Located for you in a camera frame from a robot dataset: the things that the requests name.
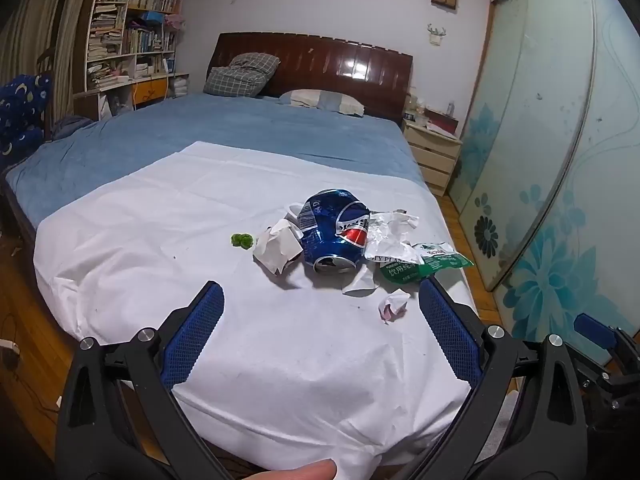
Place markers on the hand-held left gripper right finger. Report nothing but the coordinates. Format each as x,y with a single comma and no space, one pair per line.
447,330

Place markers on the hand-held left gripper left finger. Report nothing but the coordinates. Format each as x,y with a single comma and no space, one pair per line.
195,327

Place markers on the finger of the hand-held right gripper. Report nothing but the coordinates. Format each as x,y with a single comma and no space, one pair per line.
617,392
595,330

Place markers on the green label wrapper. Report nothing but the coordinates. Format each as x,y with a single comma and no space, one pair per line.
425,262

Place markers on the crushed blue soda can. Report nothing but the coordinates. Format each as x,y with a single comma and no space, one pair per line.
332,232

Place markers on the small crumpled paper ball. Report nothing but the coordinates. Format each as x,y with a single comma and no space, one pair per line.
392,306

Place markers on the torn white paper piece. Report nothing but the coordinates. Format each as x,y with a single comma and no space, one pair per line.
361,282

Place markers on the small green crumpled scrap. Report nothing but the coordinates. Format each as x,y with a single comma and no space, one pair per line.
242,240

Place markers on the crumpled silver wrapper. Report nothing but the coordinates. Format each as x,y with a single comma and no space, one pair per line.
392,237

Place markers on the white sheet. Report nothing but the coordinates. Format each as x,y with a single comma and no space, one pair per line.
200,220

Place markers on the crumpled white paper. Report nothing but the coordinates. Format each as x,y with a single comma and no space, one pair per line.
275,247

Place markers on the light wooden nightstand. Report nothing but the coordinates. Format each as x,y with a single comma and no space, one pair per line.
432,152

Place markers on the white power adapter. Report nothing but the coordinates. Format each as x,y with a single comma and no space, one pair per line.
9,346

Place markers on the blue bedsheet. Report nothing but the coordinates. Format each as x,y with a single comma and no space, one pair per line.
225,130

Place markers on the red box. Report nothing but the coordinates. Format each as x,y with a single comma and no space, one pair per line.
442,121

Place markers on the dark cloth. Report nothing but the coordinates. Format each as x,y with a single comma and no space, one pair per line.
72,126

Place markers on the grey plaid pillow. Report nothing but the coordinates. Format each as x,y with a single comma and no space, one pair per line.
240,77

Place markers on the striped pillow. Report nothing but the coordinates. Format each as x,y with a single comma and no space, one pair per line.
320,100

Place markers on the blue moon print cloth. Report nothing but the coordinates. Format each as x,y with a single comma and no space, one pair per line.
20,110

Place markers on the wooden bed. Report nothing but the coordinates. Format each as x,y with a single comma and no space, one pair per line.
310,60

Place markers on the white bookshelf with books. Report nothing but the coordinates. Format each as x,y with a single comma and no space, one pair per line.
130,25

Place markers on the striped curtain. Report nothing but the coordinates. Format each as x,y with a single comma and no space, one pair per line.
45,15

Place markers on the deer shaped wall hook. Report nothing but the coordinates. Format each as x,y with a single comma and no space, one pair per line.
436,35

